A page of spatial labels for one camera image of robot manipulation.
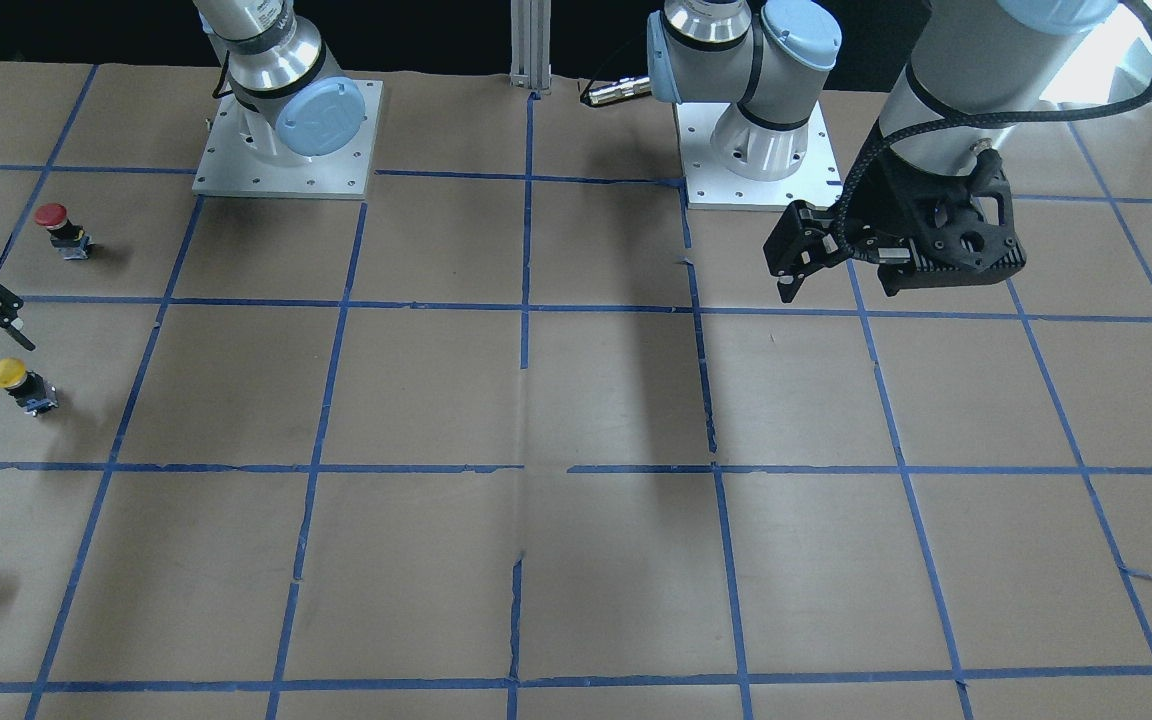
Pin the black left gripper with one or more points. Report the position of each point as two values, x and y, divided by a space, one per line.
886 205

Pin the yellow push button switch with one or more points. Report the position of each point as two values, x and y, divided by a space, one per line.
32 393

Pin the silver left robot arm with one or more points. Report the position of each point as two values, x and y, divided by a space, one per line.
975 67

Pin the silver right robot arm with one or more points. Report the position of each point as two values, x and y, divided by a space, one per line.
290 123

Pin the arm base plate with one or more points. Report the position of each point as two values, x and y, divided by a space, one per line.
244 158
730 164

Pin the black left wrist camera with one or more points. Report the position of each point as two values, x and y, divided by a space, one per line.
956 231

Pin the red push button switch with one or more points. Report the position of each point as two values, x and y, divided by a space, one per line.
69 239

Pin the aluminium frame post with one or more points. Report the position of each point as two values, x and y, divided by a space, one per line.
531 24

